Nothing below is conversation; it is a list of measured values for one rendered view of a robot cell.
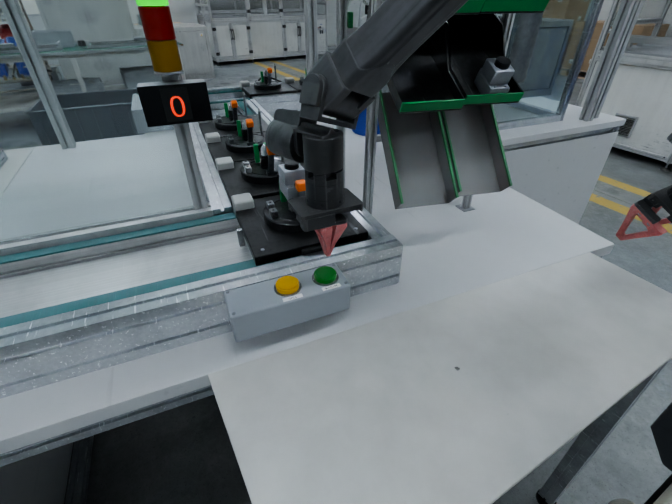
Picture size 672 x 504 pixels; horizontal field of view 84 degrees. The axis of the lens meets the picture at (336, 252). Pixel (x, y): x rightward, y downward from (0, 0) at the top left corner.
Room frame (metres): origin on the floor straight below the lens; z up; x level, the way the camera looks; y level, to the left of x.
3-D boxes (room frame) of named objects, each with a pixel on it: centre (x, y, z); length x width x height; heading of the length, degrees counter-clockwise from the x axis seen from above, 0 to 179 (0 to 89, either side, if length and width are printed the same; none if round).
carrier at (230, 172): (0.96, 0.19, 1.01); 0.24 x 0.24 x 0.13; 23
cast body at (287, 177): (0.73, 0.09, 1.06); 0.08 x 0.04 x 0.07; 23
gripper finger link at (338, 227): (0.51, 0.03, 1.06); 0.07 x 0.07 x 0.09; 24
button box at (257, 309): (0.49, 0.08, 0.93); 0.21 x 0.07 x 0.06; 113
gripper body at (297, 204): (0.51, 0.02, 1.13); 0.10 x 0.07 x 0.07; 114
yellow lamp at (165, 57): (0.76, 0.31, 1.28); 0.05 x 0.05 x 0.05
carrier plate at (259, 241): (0.72, 0.09, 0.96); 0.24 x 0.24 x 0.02; 23
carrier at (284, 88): (2.06, 0.35, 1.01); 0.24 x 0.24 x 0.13; 23
